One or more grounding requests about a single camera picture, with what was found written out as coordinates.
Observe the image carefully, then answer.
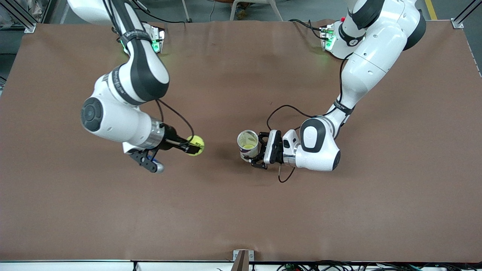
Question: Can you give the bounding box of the Wilson tennis ball can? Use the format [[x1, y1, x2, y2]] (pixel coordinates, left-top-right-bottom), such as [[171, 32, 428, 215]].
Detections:
[[237, 130, 260, 163]]

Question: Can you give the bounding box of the grey metal mount bracket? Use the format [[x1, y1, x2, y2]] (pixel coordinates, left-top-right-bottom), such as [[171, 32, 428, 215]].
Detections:
[[233, 250, 255, 271]]

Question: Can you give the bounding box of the black base power cable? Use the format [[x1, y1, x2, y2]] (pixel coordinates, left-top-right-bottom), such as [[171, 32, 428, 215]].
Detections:
[[288, 18, 325, 41], [136, 0, 188, 26]]

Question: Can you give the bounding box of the black cable bundle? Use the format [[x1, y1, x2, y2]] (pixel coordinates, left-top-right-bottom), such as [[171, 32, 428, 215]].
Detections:
[[277, 260, 482, 271]]

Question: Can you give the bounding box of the white stool frame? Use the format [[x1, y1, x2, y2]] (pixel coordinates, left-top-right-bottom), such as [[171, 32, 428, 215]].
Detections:
[[230, 0, 284, 22]]

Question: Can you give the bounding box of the aluminium frame profile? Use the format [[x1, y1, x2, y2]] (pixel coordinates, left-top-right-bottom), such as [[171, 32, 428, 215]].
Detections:
[[452, 0, 482, 29], [0, 0, 36, 33]]

